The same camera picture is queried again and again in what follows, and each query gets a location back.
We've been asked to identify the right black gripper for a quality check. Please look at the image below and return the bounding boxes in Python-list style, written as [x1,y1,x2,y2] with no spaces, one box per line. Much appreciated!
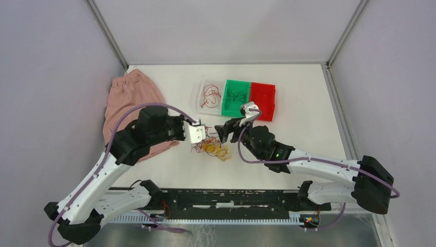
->
[214,115,263,160]

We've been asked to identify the dark thin cable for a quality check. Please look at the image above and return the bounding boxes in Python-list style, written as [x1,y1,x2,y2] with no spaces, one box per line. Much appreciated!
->
[225,87,249,107]

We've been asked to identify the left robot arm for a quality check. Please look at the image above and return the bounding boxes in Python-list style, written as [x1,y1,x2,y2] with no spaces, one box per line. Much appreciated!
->
[44,102,205,246]

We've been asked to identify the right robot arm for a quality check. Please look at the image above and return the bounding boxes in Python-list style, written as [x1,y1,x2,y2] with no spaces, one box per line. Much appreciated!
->
[214,118,399,215]

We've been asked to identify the clear plastic bin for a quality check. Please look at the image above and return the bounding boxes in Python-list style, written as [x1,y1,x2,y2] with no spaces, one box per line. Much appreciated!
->
[196,79,226,116]

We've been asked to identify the green plastic bin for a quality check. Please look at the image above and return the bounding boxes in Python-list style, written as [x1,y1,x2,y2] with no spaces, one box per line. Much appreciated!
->
[221,80,251,117]

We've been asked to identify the red plastic bin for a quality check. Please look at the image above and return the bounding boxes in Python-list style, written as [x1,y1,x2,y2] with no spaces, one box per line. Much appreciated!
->
[249,82,276,122]

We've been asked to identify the pink cloth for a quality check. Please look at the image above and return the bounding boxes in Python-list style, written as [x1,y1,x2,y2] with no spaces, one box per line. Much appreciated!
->
[103,69,183,167]

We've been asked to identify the yellow thin cable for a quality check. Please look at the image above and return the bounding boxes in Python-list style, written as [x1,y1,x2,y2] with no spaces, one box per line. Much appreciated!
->
[201,141,233,162]

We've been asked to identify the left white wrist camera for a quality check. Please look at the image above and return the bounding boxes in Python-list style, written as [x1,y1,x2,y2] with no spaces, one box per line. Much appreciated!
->
[183,119,207,144]

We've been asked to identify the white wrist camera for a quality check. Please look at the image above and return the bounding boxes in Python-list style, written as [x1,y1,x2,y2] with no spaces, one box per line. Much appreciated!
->
[239,101,262,127]
[183,119,207,144]

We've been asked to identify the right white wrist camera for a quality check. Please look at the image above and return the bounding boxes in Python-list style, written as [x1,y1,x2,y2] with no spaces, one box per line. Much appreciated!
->
[239,101,262,127]

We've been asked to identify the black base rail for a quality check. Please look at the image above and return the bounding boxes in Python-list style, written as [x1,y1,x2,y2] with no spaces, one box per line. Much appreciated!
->
[141,188,332,220]

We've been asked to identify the white slotted cable duct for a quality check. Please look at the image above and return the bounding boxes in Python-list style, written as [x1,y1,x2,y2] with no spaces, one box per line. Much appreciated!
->
[110,212,318,226]

